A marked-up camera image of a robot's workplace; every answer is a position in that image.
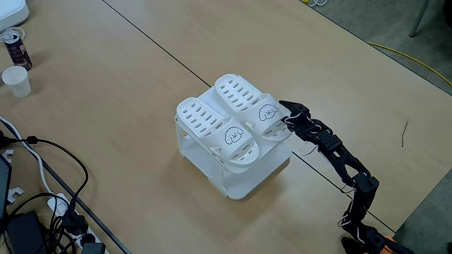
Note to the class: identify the white slipper with dog print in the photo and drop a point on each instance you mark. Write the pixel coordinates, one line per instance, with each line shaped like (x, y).
(256, 121)
(219, 135)

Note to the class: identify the white plastic shoe rack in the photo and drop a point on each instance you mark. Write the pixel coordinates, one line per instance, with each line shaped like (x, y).
(247, 180)

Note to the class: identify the grey metal chair leg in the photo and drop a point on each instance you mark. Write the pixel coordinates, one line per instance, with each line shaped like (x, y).
(418, 21)

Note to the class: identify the black plug-in power adapter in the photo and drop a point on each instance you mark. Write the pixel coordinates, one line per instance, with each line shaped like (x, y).
(93, 248)

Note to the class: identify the black power plug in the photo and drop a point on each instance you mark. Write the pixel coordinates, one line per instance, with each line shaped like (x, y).
(74, 224)

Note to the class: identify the white power strip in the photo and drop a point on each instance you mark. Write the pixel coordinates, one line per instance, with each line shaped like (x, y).
(58, 204)

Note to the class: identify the white paper cup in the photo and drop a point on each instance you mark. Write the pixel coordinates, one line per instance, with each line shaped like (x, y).
(17, 83)

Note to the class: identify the purple drink can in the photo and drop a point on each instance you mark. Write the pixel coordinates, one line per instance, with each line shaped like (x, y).
(19, 54)

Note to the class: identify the black power adapter brick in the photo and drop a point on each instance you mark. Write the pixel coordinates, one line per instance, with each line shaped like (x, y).
(26, 233)

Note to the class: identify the dark laptop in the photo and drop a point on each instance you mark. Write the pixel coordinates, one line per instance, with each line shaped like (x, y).
(3, 187)

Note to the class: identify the white flat box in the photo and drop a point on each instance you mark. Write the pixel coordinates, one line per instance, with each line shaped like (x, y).
(10, 14)

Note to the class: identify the white printed bracket part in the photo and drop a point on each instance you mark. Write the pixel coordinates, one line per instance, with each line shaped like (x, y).
(16, 193)
(7, 154)

